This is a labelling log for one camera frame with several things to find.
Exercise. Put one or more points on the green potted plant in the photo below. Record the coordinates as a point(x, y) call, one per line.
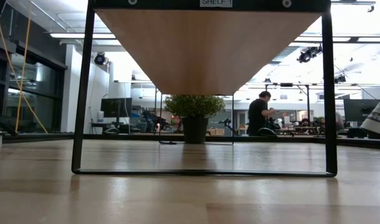
point(194, 107)

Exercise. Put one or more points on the person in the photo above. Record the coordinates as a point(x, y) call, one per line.
point(257, 118)
point(377, 121)

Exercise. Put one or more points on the black computer monitor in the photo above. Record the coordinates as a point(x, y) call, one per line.
point(115, 107)
point(355, 110)

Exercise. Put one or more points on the white jug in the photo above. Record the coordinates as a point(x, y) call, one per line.
point(100, 116)

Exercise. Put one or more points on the black overhead rack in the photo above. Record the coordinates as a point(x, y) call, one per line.
point(286, 84)

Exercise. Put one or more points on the round black ceiling device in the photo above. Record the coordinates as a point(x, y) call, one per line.
point(100, 59)

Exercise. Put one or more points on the black ceiling light rig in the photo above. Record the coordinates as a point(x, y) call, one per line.
point(308, 53)

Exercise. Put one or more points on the wooden shelf with black frame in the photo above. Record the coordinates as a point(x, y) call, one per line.
point(205, 49)

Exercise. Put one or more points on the black metal table frame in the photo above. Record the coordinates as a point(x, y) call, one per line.
point(37, 137)

